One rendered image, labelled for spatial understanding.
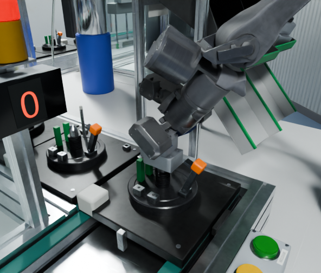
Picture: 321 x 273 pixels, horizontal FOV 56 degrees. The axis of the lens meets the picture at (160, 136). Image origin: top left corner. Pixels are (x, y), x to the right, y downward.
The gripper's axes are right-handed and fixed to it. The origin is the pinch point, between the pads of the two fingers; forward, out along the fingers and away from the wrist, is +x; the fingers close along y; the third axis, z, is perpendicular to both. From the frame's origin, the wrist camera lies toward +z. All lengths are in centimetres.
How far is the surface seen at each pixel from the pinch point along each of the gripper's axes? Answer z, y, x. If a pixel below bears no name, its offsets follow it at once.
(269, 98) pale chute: -9.0, -46.9, 0.3
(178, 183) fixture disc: -8.9, -2.0, 6.6
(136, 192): -4.8, 5.8, 8.5
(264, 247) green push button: -25.1, 2.8, -3.8
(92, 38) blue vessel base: 59, -55, 43
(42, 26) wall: 237, -209, 223
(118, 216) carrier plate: -6.1, 10.5, 11.3
